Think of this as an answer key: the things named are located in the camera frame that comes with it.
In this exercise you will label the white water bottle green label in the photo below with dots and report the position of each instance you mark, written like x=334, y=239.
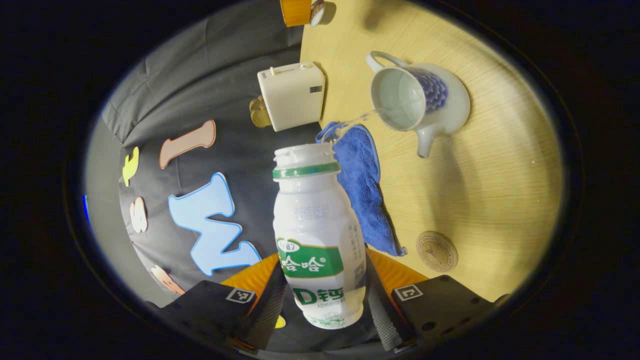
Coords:
x=315, y=220

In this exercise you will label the blue towel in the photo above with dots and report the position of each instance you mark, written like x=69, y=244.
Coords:
x=365, y=195

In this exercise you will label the black backdrop cloth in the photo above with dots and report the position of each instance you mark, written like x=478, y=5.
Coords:
x=210, y=90

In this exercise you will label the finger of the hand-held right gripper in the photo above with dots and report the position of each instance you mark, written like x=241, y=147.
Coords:
x=296, y=12

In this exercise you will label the round cork coaster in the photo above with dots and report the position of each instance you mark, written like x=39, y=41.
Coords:
x=437, y=251

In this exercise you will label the white blue-patterned teacup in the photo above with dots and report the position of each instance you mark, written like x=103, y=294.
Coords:
x=400, y=100

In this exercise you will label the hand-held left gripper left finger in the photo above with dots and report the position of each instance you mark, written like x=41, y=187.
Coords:
x=210, y=305

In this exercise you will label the brown bread slice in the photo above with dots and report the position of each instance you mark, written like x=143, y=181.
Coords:
x=262, y=119
x=255, y=104

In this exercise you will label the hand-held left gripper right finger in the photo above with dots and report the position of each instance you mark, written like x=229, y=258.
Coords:
x=440, y=305

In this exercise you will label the white toaster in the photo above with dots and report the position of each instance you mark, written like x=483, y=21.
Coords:
x=290, y=95

